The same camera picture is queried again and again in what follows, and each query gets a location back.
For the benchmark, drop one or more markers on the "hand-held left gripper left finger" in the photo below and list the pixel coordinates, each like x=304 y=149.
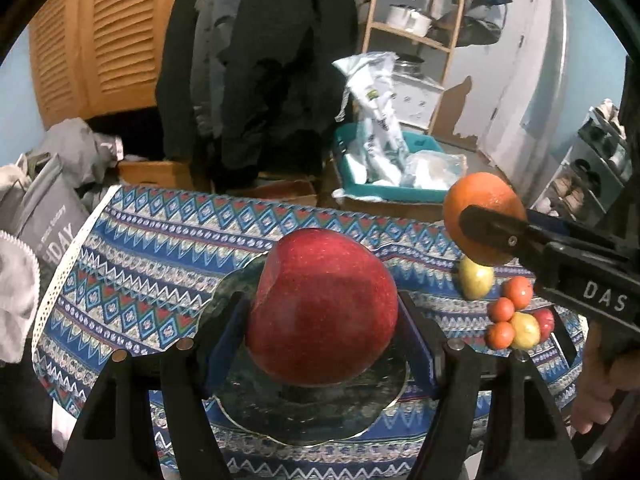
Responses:
x=225 y=350

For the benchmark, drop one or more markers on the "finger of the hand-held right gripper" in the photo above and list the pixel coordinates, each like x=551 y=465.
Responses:
x=490 y=225
x=555 y=224

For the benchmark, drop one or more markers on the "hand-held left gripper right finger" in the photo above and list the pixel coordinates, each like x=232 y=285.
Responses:
x=422 y=365

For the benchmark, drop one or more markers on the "orange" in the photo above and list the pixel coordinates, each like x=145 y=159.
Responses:
x=480 y=192

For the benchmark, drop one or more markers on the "yellow lemon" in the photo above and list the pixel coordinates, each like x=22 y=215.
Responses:
x=476 y=279

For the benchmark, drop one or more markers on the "small red apple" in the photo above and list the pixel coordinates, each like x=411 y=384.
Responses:
x=546 y=321

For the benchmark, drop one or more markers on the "small orange-red tomato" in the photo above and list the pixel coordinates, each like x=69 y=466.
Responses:
x=518 y=291
x=499 y=336
x=501 y=309

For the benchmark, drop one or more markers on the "yellow-green lemon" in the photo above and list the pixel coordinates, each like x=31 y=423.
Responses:
x=525 y=332

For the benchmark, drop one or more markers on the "dark glass plate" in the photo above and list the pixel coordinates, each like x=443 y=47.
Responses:
x=310 y=410

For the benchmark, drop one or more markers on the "large red apple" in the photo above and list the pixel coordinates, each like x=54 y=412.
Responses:
x=325 y=310

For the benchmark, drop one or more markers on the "person's right hand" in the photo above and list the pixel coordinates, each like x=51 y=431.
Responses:
x=597 y=390

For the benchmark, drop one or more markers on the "grey shoe rack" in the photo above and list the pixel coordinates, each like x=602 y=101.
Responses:
x=582 y=157

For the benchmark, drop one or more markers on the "clear plastic bag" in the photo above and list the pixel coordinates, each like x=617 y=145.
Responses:
x=435 y=167

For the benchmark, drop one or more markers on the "large cardboard box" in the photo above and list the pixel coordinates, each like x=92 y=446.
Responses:
x=390 y=207

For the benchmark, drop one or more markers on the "teal plastic bin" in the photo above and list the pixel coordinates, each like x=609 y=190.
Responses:
x=422 y=141

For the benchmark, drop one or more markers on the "blue patterned tablecloth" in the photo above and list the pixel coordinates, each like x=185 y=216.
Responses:
x=150 y=260

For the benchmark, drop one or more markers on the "white printed plastic bag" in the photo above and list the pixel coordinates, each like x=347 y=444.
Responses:
x=375 y=110

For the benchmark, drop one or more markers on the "white door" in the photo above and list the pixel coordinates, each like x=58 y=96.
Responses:
x=530 y=60

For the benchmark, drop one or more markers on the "flat cardboard box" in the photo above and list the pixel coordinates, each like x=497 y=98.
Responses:
x=285 y=190

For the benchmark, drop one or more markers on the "metal pot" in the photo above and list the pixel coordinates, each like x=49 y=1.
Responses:
x=409 y=66

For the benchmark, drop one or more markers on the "small cardboard box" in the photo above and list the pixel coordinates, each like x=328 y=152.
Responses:
x=155 y=172

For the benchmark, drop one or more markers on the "white cloth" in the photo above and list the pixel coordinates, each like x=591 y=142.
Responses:
x=15 y=300

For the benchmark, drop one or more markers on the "white pot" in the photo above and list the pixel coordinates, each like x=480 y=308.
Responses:
x=407 y=19

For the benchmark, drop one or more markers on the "grey tote bag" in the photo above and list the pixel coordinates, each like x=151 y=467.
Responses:
x=47 y=215

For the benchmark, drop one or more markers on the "wooden shelf rack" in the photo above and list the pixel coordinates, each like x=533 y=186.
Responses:
x=371 y=15

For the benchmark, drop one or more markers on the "pile of grey clothes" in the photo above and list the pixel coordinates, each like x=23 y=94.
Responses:
x=70 y=145

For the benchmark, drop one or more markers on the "black hanging coat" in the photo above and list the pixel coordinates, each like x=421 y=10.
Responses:
x=290 y=60

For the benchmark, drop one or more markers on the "dark hanging coat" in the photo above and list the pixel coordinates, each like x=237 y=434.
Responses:
x=175 y=85

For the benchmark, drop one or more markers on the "grey hanging jacket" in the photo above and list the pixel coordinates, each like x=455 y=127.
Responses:
x=210 y=60

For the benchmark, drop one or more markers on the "wooden louvered cabinet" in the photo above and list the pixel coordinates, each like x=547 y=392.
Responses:
x=120 y=35

